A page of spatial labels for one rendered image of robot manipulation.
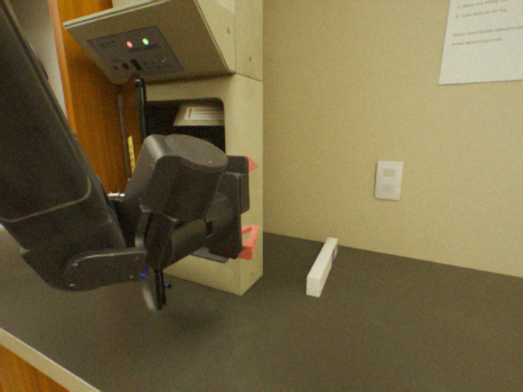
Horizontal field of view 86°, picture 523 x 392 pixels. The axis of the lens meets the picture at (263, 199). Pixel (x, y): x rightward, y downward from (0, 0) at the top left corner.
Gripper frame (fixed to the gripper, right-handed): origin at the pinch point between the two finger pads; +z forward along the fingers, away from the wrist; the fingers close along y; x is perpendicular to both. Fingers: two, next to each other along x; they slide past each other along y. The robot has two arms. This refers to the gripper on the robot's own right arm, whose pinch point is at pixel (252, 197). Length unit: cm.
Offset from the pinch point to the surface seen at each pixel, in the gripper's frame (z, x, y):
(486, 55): 55, -35, 27
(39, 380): -16, 42, -39
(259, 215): 20.6, 9.9, -10.1
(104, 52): 4.1, 35.5, 25.6
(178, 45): 5.1, 16.9, 24.6
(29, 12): 53, 158, 69
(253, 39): 18.5, 9.4, 27.8
